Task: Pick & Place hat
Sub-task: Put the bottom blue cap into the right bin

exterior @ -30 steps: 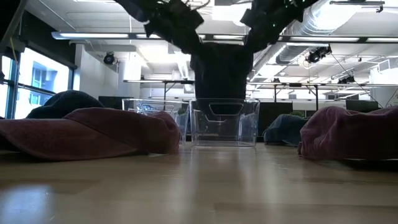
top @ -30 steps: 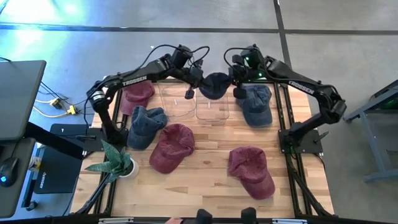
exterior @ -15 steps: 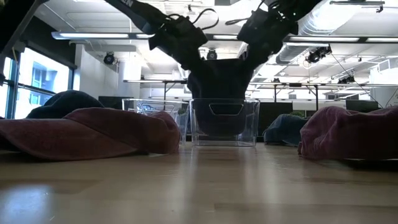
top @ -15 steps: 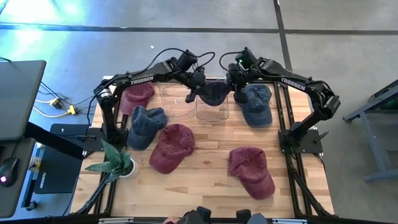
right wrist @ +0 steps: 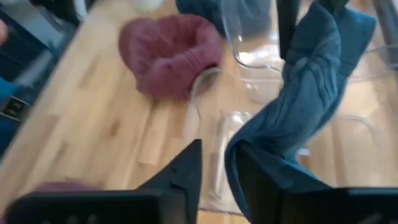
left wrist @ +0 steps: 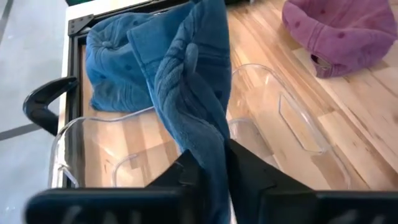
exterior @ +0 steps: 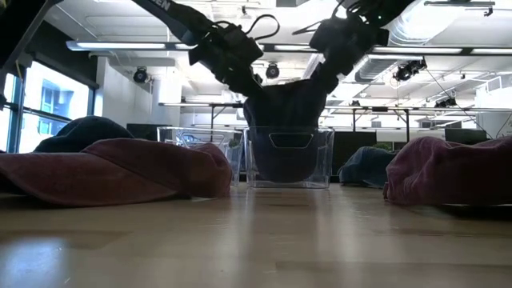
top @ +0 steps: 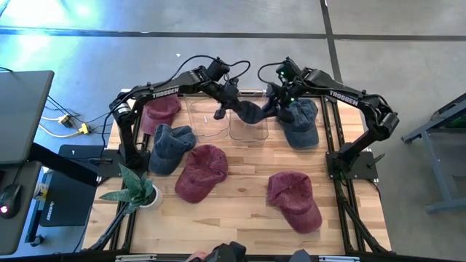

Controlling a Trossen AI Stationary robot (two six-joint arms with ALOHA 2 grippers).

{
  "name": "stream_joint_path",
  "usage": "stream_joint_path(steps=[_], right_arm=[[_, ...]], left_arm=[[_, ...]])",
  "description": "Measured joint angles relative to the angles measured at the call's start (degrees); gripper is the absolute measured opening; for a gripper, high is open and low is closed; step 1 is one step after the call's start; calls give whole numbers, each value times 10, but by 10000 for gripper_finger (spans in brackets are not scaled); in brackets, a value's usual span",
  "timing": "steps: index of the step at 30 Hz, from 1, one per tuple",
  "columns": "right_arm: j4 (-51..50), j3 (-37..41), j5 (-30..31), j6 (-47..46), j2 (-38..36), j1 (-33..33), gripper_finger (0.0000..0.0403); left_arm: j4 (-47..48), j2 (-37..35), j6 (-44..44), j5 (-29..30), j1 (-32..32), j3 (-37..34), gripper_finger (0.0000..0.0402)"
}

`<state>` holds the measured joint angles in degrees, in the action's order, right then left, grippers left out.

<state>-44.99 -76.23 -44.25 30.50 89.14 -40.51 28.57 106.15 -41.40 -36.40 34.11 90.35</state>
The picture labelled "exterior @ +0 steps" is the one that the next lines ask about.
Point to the silver ceiling duct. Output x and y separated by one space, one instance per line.
424 24

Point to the maroon baseball cap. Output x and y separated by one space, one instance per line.
120 172
448 172

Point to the ceiling light strip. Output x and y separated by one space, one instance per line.
416 50
120 45
292 48

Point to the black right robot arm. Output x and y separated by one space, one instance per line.
380 10

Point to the black background monitor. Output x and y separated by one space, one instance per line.
466 135
354 140

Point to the blue denim baseball cap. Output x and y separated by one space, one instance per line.
288 112
84 132
364 166

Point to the black aluminium rig frame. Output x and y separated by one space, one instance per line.
16 24

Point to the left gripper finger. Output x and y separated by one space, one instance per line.
248 82

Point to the clear plastic bin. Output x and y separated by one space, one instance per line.
320 176
176 136

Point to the black ceiling camera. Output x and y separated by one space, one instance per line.
446 102
408 71
141 75
272 71

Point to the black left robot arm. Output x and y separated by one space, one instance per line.
180 18

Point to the black background table frame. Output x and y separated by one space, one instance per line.
407 120

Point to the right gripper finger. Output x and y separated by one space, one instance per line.
328 82

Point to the large window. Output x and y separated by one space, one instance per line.
56 100

